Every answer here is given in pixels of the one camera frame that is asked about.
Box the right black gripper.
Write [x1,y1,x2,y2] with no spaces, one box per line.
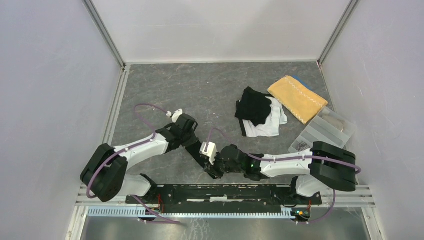
[203,151,244,180]

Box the black underwear beige waistband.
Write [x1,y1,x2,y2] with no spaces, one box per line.
[185,140,224,180]

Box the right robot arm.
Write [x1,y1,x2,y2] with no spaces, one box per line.
[201,141,361,204]

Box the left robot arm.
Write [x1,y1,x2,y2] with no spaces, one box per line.
[80,113,198,204]

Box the black crumpled underwear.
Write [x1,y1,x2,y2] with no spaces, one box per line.
[234,87,272,126]

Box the white underwear black waistband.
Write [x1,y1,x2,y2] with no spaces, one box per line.
[239,96,288,138]

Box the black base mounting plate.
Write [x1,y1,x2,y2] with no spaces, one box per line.
[139,184,323,214]

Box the folded yellow towel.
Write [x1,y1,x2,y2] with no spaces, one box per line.
[267,75,328,125]

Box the clear plastic organizer box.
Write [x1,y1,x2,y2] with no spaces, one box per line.
[288,107,357,153]

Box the blue cloth under towel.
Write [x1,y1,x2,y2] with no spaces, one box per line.
[292,75,312,91]

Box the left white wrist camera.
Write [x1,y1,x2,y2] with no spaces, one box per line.
[166,109,184,123]

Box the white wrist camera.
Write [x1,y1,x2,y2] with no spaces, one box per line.
[199,142,218,165]
[166,109,184,123]

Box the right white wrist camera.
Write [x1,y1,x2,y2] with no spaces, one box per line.
[199,142,218,165]

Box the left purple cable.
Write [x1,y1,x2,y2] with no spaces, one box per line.
[86,103,182,225]

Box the aluminium frame rail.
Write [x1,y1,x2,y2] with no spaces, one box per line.
[75,185,376,220]

